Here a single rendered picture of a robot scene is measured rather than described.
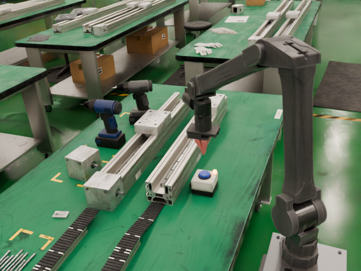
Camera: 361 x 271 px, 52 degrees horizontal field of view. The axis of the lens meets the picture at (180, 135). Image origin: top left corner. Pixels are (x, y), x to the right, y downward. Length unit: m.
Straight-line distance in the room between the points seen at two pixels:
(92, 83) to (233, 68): 2.83
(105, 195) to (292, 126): 0.71
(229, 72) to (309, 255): 0.49
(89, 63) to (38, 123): 0.84
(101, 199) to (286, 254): 0.66
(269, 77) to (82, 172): 1.80
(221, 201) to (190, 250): 0.25
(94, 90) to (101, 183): 2.48
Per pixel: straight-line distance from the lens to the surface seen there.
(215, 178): 1.35
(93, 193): 1.33
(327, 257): 1.05
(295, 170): 0.86
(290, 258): 0.96
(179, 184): 1.35
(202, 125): 1.22
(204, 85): 1.12
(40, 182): 1.59
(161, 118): 1.64
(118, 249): 1.15
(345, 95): 4.32
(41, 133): 3.18
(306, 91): 0.81
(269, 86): 2.93
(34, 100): 3.05
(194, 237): 1.20
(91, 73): 3.69
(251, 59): 0.85
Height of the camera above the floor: 1.61
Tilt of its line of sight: 28 degrees down
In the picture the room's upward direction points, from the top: 4 degrees counter-clockwise
